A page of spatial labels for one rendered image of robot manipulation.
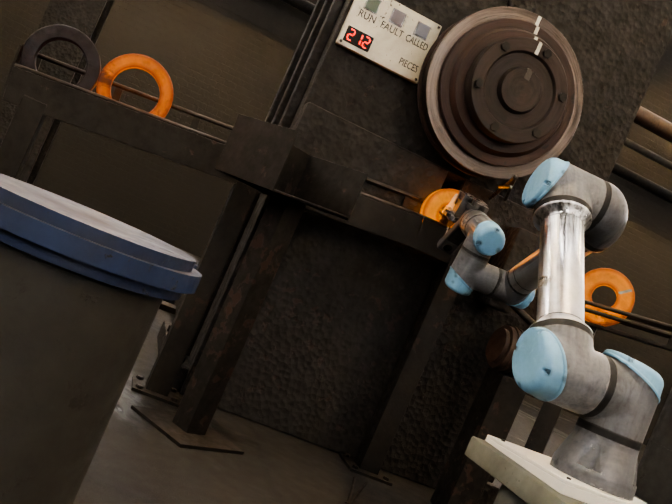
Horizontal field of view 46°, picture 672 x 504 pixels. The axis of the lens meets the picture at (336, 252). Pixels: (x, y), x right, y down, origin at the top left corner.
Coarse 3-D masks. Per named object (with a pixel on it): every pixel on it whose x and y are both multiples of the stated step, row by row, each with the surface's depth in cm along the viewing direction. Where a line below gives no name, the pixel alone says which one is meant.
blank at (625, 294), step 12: (588, 276) 218; (600, 276) 217; (612, 276) 216; (624, 276) 215; (588, 288) 217; (612, 288) 217; (624, 288) 215; (624, 300) 214; (612, 312) 215; (600, 324) 215; (612, 324) 214
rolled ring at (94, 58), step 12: (36, 36) 193; (48, 36) 194; (60, 36) 194; (72, 36) 195; (84, 36) 196; (24, 48) 193; (36, 48) 193; (84, 48) 196; (24, 60) 193; (96, 60) 197; (96, 72) 197; (84, 84) 197; (96, 84) 200
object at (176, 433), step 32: (256, 128) 176; (288, 128) 170; (224, 160) 180; (256, 160) 173; (288, 160) 196; (320, 160) 198; (288, 192) 199; (320, 192) 195; (352, 192) 189; (288, 224) 184; (256, 256) 183; (256, 288) 183; (224, 320) 183; (224, 352) 182; (192, 384) 184; (224, 384) 185; (160, 416) 185; (192, 416) 181; (192, 448) 174; (224, 448) 182
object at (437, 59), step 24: (456, 24) 215; (480, 24) 216; (432, 72) 215; (576, 72) 224; (432, 96) 215; (576, 96) 225; (432, 120) 216; (576, 120) 225; (456, 144) 218; (480, 168) 220; (504, 168) 222; (528, 168) 223
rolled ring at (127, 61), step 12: (120, 60) 198; (132, 60) 198; (144, 60) 199; (108, 72) 197; (120, 72) 200; (156, 72) 200; (108, 84) 198; (168, 84) 201; (108, 96) 198; (168, 96) 201; (156, 108) 201; (168, 108) 201
